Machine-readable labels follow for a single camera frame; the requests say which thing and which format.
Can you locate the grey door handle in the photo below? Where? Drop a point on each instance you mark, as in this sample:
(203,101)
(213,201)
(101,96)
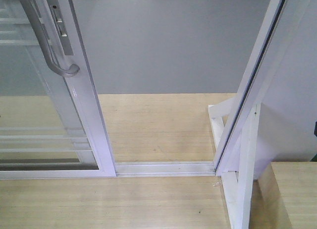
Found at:
(43,42)

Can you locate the white sliding glass door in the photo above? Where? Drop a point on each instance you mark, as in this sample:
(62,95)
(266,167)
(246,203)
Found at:
(50,126)

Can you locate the grey door lock plate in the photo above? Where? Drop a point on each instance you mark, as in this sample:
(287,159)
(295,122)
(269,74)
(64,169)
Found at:
(61,30)

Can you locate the light wooden platform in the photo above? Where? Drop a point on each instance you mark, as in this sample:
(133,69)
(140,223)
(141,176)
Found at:
(142,128)

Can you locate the aluminium floor track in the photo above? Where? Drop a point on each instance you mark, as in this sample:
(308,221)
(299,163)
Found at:
(165,169)

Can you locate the white diagonal support brace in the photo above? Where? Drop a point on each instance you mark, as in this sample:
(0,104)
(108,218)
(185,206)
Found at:
(238,184)

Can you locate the light wooden box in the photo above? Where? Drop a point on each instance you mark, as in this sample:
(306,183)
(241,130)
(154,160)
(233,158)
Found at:
(289,191)

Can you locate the green folded cloth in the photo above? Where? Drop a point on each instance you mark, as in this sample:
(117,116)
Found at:
(314,158)

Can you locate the white door frame post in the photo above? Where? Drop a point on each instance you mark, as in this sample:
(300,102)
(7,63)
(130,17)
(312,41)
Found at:
(281,76)

